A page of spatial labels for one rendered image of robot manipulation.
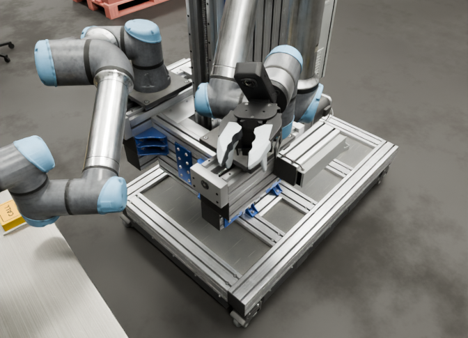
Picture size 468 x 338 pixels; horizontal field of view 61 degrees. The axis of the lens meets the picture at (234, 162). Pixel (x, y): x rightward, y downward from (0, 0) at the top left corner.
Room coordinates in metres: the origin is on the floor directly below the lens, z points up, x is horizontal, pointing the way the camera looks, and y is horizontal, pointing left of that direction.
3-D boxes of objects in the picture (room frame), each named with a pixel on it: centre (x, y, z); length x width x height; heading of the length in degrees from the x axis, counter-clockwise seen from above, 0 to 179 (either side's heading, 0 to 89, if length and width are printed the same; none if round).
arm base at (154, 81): (1.35, 0.32, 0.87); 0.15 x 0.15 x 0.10
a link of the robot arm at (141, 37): (1.35, 0.33, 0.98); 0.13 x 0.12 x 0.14; 93
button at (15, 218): (0.61, 0.51, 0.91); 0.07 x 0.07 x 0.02; 40
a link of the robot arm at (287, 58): (0.72, -0.09, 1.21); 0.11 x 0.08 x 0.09; 163
